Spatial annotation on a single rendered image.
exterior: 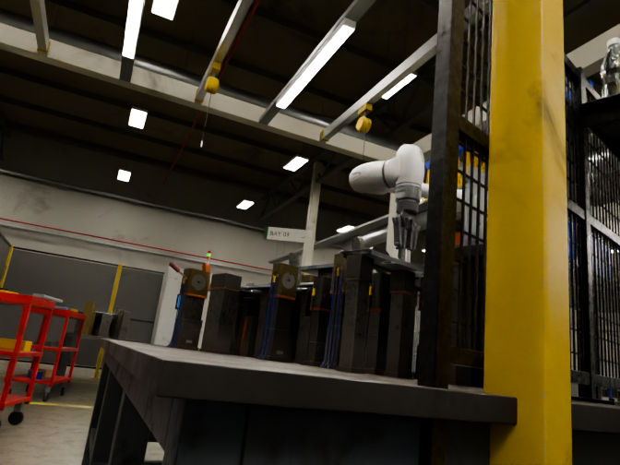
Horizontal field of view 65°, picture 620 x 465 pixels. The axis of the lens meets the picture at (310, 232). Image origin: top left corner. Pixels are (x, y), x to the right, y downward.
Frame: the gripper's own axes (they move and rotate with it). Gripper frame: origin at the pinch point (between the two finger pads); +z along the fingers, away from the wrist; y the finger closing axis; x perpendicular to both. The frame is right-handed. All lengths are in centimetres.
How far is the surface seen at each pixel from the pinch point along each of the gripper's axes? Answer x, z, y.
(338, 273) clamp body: -4.8, 9.5, 25.7
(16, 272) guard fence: -834, -57, -39
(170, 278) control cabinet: -683, -78, -242
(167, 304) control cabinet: -683, -33, -245
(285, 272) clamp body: -37.9, 5.9, 19.7
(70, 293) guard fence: -807, -35, -124
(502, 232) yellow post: 61, 12, 53
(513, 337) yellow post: 63, 29, 53
